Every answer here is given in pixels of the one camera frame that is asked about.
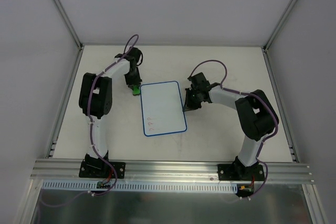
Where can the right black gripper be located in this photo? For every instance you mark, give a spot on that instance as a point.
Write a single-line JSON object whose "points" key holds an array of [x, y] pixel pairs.
{"points": [[193, 98]]}

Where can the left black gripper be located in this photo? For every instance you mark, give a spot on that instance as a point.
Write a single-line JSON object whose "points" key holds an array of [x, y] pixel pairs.
{"points": [[133, 80]]}

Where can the blue framed whiteboard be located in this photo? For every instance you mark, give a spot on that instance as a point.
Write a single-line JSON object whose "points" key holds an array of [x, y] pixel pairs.
{"points": [[162, 109]]}

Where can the green black eraser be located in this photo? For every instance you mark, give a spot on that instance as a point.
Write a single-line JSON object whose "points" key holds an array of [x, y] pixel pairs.
{"points": [[136, 90]]}

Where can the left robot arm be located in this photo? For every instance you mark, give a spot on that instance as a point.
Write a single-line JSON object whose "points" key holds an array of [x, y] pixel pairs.
{"points": [[95, 100]]}

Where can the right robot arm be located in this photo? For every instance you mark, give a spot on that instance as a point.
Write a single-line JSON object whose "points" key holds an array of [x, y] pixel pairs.
{"points": [[257, 117]]}

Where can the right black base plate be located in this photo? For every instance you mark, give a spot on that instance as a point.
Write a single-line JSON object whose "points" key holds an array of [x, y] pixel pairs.
{"points": [[236, 172]]}

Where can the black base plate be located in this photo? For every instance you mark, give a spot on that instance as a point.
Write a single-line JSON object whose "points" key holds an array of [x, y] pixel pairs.
{"points": [[102, 170], [236, 172]]}

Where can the white slotted cable duct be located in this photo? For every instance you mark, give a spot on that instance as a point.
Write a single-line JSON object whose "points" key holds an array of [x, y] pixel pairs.
{"points": [[167, 187]]}

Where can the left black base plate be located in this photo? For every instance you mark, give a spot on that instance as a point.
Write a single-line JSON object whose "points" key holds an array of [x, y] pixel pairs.
{"points": [[102, 170]]}

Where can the left aluminium frame post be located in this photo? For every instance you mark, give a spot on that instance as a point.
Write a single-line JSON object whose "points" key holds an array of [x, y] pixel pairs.
{"points": [[62, 12]]}

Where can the aluminium frame post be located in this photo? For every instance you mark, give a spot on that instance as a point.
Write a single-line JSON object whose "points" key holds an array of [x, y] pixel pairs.
{"points": [[280, 23], [62, 12]]}

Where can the aluminium mounting rail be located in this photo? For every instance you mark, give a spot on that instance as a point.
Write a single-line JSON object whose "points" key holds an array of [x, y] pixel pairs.
{"points": [[168, 171]]}

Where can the right aluminium frame post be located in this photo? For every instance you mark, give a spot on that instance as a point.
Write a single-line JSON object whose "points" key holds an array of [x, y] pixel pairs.
{"points": [[280, 23]]}

